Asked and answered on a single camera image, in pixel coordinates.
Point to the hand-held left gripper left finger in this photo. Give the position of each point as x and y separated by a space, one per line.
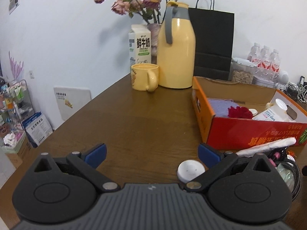
97 155

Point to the yellow thermos jug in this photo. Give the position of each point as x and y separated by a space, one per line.
176 52

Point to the blue and white bag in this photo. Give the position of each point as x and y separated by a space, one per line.
37 128

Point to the grey metal tin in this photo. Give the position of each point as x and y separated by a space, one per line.
263 81

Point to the clear container of seeds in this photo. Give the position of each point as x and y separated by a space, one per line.
242 73

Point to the black paper bag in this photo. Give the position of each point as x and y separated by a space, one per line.
213 40

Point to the red fuzzy cloth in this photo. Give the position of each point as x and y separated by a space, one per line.
239 112

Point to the white wall socket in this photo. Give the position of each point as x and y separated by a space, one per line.
31 74

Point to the glass flower vase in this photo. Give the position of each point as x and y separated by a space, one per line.
154 36

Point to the purple wall sticker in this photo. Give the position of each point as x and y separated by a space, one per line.
15 67

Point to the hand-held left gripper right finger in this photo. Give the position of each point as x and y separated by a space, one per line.
208 155

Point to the white milk carton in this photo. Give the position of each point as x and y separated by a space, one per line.
141 45

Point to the brown cardboard carton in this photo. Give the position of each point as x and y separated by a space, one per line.
18 155

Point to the red cardboard box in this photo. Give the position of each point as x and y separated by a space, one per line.
239 134

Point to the crumpled clear plastic bag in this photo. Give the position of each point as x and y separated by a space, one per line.
286 176

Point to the yellow mug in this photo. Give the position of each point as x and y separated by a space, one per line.
141 76

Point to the ribbed white bottle cap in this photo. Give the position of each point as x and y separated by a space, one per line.
253 111

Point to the white robot figure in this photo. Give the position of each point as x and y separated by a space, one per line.
281 79

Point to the clear water bottle red label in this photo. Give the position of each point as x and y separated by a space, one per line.
254 57
265 61
275 63

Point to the small smooth white cap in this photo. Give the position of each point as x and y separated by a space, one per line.
189 170

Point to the white plastic bottle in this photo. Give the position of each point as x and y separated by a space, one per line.
271 115

